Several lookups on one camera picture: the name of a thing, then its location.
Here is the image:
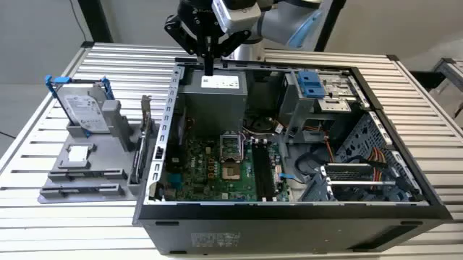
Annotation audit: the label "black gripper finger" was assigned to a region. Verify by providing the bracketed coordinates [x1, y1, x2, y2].
[164, 15, 209, 76]
[208, 29, 252, 76]

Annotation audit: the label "blue RAM stick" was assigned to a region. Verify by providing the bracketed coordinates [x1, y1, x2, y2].
[41, 183, 120, 192]

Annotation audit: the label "black RAM slot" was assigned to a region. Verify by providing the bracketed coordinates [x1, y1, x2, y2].
[264, 139, 278, 203]
[260, 139, 273, 203]
[252, 139, 264, 203]
[254, 139, 269, 203]

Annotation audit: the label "grey power supply unit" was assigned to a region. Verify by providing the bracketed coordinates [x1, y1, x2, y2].
[177, 68, 249, 138]

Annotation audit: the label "silver drive cage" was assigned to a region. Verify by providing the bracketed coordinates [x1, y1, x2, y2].
[277, 69, 372, 143]

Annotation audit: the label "hard disk in blue carrier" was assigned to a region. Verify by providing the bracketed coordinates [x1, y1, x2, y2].
[44, 75, 116, 138]

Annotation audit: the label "metal socket cover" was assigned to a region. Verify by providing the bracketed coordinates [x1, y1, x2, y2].
[218, 131, 242, 163]

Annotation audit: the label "black case fan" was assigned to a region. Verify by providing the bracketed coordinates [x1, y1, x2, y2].
[168, 113, 190, 174]

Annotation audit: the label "CPU socket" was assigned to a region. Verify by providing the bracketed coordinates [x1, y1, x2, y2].
[220, 161, 242, 181]

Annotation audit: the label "green motherboard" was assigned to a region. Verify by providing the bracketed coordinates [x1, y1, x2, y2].
[162, 135, 293, 203]

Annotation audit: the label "black graphics card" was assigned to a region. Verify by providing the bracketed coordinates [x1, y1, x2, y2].
[128, 94, 154, 185]

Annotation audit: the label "grey parts rack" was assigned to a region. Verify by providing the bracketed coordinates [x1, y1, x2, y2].
[37, 99, 161, 203]

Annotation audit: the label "silver CPU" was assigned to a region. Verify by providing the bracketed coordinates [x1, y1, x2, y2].
[66, 146, 90, 163]

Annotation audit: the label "blue board connector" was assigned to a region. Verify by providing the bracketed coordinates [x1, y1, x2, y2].
[166, 174, 182, 190]

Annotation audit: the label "silver disk bay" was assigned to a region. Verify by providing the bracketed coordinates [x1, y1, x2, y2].
[301, 161, 398, 203]

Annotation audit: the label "aluminium side table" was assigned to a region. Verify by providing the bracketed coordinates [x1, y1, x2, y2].
[432, 57, 463, 119]

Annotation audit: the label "black open PC case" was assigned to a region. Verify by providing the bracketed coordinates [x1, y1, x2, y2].
[130, 56, 456, 256]

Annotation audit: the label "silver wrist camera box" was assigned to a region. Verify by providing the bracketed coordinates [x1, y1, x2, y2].
[210, 0, 261, 35]

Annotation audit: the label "black frame post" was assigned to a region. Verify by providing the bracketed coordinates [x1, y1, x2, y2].
[313, 0, 348, 52]
[77, 0, 113, 44]

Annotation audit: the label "blue plastic drive bracket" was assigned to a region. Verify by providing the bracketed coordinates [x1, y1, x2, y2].
[297, 70, 324, 100]

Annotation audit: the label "orange yellow red wires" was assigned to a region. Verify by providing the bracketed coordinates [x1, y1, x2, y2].
[362, 147, 389, 187]

